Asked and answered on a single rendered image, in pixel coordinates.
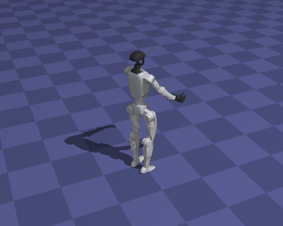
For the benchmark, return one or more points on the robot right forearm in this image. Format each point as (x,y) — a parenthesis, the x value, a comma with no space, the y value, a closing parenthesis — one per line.
(166,94)

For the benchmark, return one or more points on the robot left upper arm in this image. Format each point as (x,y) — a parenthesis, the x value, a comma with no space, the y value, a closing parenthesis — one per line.
(126,69)

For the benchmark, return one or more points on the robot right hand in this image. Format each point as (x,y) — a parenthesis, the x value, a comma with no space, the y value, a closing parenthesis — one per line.
(179,98)

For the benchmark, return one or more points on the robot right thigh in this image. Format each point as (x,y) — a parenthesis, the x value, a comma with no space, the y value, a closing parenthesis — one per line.
(151,125)

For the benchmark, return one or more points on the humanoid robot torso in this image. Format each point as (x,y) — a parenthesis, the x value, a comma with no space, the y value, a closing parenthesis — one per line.
(139,89)

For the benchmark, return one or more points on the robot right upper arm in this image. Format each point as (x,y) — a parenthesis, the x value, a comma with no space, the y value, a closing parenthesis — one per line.
(150,79)

